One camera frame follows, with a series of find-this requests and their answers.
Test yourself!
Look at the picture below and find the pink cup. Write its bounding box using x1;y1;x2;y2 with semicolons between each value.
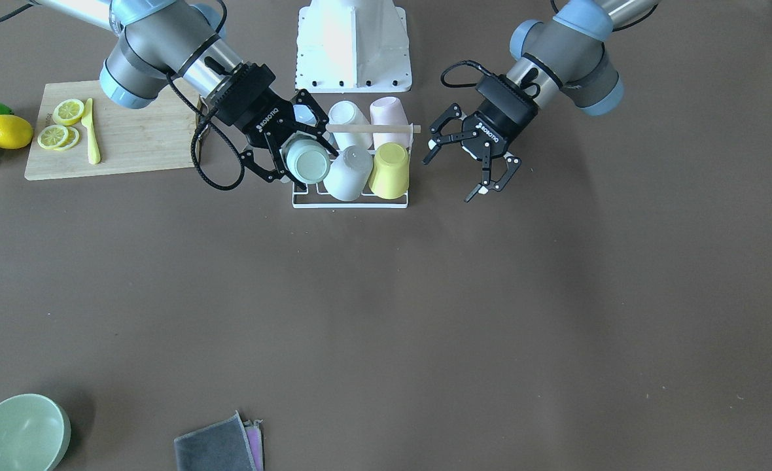
369;96;411;150

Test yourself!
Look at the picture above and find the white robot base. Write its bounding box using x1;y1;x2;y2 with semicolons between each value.
294;1;413;94

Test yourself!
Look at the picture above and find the yellow cup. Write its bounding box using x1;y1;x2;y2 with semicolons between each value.
368;142;410;200

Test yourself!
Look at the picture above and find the whole yellow lemon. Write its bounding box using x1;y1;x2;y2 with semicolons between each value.
0;115;33;149

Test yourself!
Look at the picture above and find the lemon slice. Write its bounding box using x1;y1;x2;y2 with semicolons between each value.
36;124;72;150
51;99;85;126

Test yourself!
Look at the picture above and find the grey folded cloth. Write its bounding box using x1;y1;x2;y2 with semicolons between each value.
174;413;254;470

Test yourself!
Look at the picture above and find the wooden cutting board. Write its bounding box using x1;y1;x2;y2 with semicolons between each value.
24;80;196;180

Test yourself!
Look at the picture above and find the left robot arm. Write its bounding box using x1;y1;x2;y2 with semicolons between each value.
423;1;659;199

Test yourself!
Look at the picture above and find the white wire cup rack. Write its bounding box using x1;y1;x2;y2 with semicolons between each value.
291;146;412;209

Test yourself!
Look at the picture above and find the pink cloth under grey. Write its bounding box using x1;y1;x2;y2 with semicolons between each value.
243;420;264;471

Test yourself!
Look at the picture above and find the green cup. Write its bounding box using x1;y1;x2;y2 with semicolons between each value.
285;137;331;184

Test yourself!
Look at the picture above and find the light blue cup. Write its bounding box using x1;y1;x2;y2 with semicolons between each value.
293;104;318;126

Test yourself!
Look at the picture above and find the green bowl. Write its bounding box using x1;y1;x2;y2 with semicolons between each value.
0;394;71;470

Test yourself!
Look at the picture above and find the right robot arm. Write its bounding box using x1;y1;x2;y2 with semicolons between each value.
39;1;338;190

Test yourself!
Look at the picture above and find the yellow plastic knife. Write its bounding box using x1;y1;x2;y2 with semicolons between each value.
80;98;101;165

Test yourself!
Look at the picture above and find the white cup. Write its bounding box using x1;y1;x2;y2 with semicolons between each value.
327;101;374;151

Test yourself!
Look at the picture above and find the grey cup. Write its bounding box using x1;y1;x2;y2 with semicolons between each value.
323;146;374;201

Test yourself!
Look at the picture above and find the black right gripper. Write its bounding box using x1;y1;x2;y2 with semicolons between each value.
209;63;338;190

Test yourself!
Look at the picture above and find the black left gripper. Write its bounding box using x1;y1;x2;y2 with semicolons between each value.
423;74;538;203

